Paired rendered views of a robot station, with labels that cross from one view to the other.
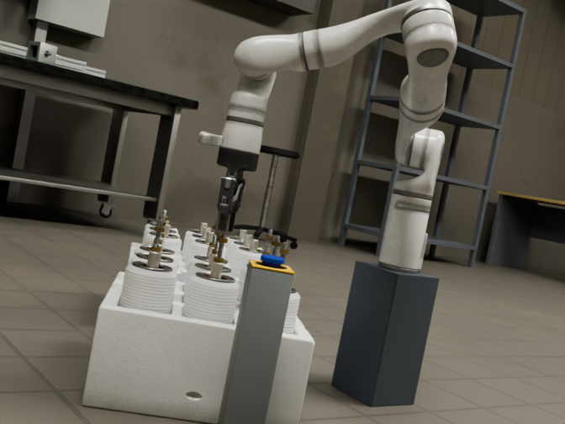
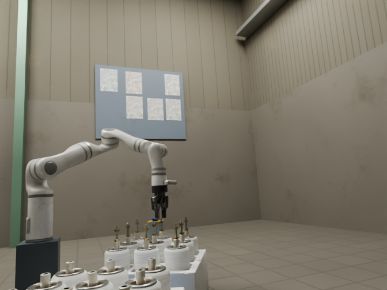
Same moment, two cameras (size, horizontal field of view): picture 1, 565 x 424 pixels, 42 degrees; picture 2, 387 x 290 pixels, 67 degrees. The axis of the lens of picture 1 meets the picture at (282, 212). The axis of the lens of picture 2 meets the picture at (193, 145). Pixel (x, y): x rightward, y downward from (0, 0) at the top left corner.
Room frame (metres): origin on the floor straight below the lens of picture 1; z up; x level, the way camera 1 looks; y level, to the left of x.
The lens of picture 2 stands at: (2.66, 0.65, 0.46)
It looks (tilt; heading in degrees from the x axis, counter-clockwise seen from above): 9 degrees up; 196
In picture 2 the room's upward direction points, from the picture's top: 4 degrees counter-clockwise
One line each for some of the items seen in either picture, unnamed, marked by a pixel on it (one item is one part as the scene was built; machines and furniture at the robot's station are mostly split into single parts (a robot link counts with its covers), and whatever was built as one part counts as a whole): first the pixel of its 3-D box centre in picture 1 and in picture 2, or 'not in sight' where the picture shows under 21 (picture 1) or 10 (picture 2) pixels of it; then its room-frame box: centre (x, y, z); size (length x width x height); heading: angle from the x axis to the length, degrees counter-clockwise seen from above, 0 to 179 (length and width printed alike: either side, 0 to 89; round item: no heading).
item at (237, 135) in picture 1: (232, 132); (162, 178); (1.37, 0.12, 0.52); 0.11 x 0.09 x 0.06; 86
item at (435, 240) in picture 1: (434, 124); not in sight; (5.88, -1.05, 1.07); 1.11 x 0.47 x 2.14; 127
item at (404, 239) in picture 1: (404, 233); (40, 218); (1.69, -0.29, 0.39); 0.09 x 0.09 x 0.17; 37
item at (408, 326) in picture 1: (384, 332); (38, 280); (1.69, -0.29, 0.15); 0.14 x 0.14 x 0.30; 37
